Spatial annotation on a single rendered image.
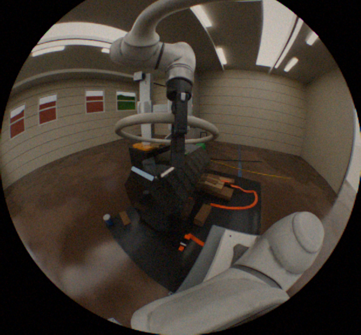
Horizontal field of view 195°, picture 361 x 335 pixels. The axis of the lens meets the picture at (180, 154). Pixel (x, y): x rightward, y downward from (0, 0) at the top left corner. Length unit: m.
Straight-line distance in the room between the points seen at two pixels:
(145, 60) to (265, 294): 0.49
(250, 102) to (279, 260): 5.94
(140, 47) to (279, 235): 0.49
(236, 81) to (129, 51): 6.01
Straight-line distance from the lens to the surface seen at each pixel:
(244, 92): 6.06
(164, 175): 0.88
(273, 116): 6.21
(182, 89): 0.30
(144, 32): 0.33
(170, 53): 0.37
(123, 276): 1.38
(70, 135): 6.72
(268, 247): 0.24
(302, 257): 0.22
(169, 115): 0.28
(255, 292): 0.15
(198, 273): 0.47
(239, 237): 0.48
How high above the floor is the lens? 1.26
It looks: 20 degrees down
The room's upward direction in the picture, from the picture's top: straight up
